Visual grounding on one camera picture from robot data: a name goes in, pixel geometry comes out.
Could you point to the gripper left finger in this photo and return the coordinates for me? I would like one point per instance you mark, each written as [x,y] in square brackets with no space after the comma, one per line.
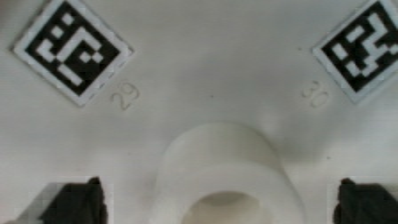
[67,204]

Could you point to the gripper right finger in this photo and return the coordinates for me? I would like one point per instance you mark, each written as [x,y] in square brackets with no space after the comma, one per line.
[366,204]

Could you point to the white round table top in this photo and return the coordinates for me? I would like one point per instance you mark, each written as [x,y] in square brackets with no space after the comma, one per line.
[222,69]

